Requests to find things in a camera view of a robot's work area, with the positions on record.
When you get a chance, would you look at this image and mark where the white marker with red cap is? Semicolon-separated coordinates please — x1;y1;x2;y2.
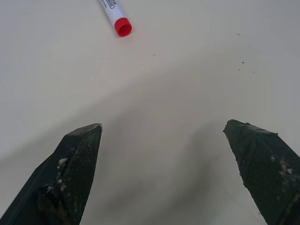
97;0;133;38

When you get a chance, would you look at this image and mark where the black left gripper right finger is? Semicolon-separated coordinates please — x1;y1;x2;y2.
223;119;300;225

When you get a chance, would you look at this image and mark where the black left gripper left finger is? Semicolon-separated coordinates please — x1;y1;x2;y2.
0;123;103;225

